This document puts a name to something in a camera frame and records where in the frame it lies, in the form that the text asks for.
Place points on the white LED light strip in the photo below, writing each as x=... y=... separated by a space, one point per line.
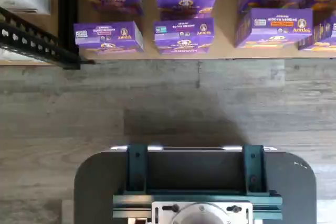
x=189 y=148

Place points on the black perforated diagonal brace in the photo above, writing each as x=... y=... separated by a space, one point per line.
x=29 y=39

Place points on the teal aluminium crossbar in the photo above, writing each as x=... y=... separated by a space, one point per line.
x=131 y=205

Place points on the grey xArm robot arm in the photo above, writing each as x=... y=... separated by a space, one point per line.
x=199 y=216

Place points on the black shelf post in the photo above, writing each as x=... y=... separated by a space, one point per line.
x=67 y=19

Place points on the purple Annie's snack box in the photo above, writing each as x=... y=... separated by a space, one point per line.
x=325 y=1
x=324 y=36

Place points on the teal frame bracket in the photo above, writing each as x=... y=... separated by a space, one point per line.
x=136 y=169
x=254 y=169

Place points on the dark grey mobile base platform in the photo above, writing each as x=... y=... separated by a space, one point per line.
x=99 y=182

